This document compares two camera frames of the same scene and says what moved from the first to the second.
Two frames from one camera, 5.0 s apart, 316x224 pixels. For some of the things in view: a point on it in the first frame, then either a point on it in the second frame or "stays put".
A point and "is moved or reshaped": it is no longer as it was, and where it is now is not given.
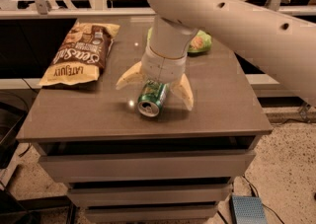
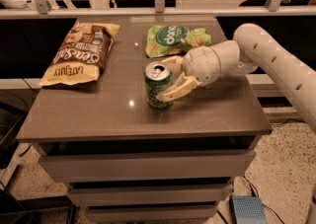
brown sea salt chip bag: x=81 y=56 stays put
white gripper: x=162 y=67 -> x=200 y=65
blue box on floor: x=248 y=209 stays put
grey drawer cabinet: x=174 y=167 stays put
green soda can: x=151 y=98 is moved or reshaped
